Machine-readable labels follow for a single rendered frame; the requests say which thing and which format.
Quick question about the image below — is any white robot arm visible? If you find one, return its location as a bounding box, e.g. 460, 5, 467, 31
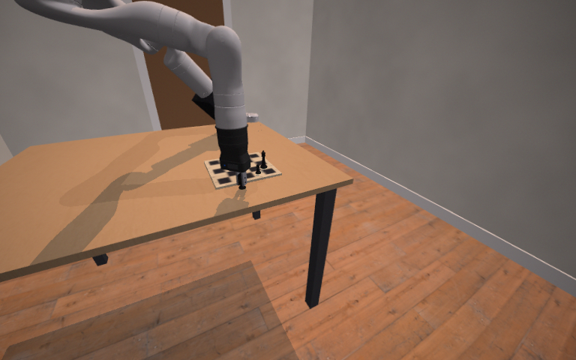
14, 0, 245, 107

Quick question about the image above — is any chessboard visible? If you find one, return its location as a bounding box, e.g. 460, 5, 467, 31
204, 152, 282, 190

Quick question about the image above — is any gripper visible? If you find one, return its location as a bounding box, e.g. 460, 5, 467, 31
214, 105, 259, 187

